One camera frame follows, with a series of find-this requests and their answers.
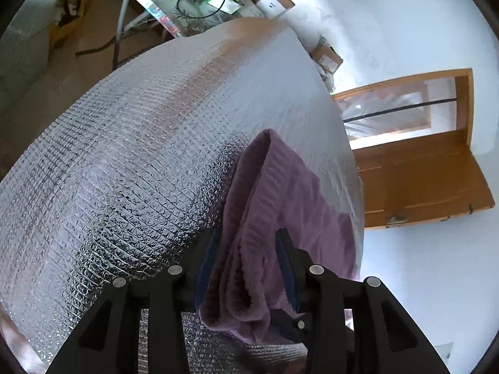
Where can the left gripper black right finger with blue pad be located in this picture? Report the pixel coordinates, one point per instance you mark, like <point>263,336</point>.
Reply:
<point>356,327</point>

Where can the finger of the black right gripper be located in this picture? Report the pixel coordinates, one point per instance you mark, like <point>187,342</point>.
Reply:
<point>285,329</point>

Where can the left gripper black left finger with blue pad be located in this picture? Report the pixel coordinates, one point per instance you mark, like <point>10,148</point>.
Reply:
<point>106,339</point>

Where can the purple knit sweater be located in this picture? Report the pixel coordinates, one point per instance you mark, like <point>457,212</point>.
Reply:
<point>272,188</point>

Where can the folding side table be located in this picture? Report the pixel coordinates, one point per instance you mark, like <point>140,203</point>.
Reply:
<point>180,18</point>

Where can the silver bubble foil mat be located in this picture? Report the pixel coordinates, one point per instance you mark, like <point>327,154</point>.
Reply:
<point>118,185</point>

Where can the open wooden door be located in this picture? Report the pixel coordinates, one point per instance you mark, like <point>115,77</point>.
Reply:
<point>418,180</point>

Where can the cardboard box with label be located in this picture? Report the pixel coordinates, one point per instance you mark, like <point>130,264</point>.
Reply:
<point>325,56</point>

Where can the white drawer cabinet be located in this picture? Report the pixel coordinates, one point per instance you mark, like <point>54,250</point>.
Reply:
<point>24,48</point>

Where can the white small box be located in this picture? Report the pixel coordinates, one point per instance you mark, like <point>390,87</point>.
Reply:
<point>273,9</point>

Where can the plastic covered door frame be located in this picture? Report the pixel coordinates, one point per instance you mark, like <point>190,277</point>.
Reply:
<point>408,107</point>

